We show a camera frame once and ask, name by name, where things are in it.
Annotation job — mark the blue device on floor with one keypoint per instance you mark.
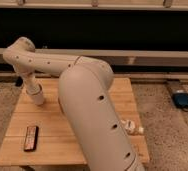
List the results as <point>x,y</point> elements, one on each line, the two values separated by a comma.
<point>180,100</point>

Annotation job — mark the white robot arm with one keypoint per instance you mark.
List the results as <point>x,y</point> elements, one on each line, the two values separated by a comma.
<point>83,91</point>

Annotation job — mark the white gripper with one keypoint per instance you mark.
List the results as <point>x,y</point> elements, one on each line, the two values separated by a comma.
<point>32,87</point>

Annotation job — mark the white crumpled packet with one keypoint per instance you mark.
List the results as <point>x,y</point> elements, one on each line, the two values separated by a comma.
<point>131,128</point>

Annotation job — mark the white ceramic cup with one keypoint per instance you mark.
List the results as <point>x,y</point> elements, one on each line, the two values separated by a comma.
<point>38,98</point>

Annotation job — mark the black rectangular remote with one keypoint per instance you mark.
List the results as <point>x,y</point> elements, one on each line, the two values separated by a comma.
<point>31,138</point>

